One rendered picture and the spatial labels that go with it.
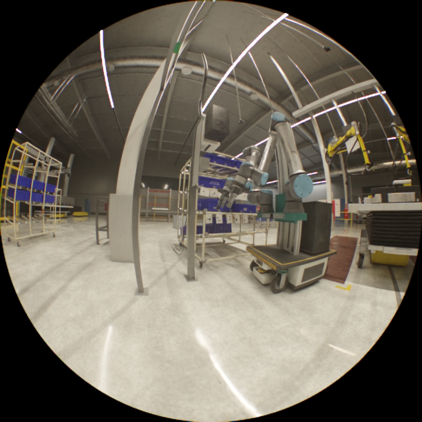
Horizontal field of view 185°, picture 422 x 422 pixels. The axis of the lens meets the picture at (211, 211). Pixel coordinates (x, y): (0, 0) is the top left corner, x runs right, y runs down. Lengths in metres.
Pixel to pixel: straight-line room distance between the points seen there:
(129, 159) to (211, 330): 2.05
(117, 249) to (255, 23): 10.59
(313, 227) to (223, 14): 9.77
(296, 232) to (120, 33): 11.56
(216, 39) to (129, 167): 9.16
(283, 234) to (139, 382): 1.66
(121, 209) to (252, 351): 1.85
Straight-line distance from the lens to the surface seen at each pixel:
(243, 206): 1.97
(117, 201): 1.82
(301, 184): 0.94
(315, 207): 1.36
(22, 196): 3.30
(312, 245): 1.39
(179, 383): 0.73
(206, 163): 1.16
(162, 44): 10.32
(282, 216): 1.17
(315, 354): 0.91
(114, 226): 1.84
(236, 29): 9.84
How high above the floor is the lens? 0.70
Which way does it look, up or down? 1 degrees up
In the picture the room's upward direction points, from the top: 2 degrees clockwise
